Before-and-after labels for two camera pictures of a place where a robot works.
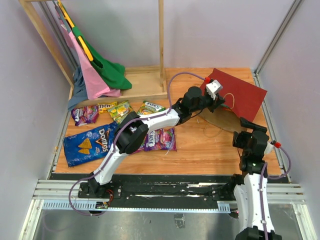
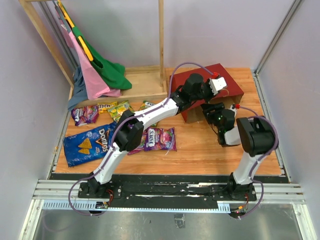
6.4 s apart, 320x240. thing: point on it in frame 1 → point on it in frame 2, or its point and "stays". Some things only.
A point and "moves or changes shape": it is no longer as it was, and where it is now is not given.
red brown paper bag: (242, 100) moves or changes shape
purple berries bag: (163, 139) stays
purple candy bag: (84, 115) stays
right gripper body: (241, 139) → (214, 116)
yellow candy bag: (104, 107) stays
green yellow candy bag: (119, 111) stays
